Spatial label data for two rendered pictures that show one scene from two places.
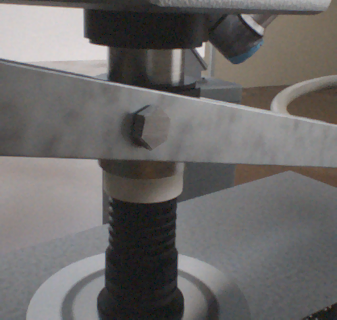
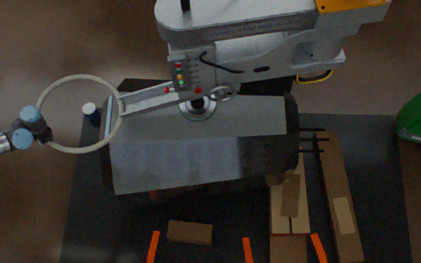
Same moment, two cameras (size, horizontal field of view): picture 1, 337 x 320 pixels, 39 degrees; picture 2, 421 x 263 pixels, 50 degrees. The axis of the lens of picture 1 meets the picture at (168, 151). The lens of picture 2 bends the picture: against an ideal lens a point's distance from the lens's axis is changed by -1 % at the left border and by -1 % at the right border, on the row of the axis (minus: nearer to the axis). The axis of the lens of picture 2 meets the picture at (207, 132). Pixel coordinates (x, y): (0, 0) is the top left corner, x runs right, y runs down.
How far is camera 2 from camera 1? 2.56 m
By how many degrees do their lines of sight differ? 91
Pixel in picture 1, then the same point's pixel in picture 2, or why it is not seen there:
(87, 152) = not seen: hidden behind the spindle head
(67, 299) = (206, 109)
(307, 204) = (129, 122)
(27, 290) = (209, 123)
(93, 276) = (200, 113)
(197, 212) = (158, 133)
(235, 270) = (171, 109)
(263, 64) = not seen: outside the picture
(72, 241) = (193, 136)
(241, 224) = (154, 123)
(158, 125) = not seen: hidden behind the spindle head
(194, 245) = (171, 121)
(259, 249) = (160, 112)
